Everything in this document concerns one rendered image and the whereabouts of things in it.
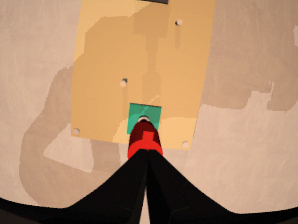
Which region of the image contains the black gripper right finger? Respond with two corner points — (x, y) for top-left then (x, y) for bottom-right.
(146, 149), (298, 224)

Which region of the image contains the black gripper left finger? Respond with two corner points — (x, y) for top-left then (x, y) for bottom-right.
(0, 148), (149, 224)

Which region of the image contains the tan plate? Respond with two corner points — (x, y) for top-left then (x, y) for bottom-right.
(71, 0), (216, 160)

